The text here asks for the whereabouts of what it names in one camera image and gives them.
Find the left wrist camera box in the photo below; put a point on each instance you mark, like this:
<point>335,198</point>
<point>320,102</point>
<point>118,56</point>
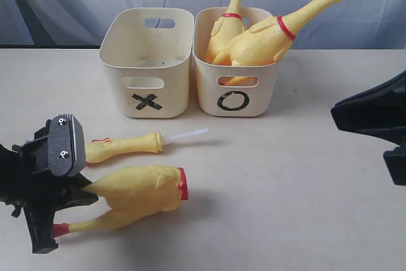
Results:
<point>66,148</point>

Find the cream bin marked X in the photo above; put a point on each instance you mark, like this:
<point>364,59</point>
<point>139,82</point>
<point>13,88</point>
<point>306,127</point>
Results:
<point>146,54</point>

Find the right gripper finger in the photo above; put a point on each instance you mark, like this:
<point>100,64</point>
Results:
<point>396,163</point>
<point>378,112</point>

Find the whole yellow rubber chicken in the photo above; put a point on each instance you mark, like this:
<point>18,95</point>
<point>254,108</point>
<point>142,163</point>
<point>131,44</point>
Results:
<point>267,41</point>
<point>225,28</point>

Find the cream bin marked O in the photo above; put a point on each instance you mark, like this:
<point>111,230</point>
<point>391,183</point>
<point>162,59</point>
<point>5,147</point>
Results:
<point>226,91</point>

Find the headless yellow chicken body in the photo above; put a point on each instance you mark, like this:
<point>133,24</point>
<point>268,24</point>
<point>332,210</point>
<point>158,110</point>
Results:
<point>132,193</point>

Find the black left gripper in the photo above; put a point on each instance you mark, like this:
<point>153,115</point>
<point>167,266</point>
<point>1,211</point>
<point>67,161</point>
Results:
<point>25,178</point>

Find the chicken head with white tube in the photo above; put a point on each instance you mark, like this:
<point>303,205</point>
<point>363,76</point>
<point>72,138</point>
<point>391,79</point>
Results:
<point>98,151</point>

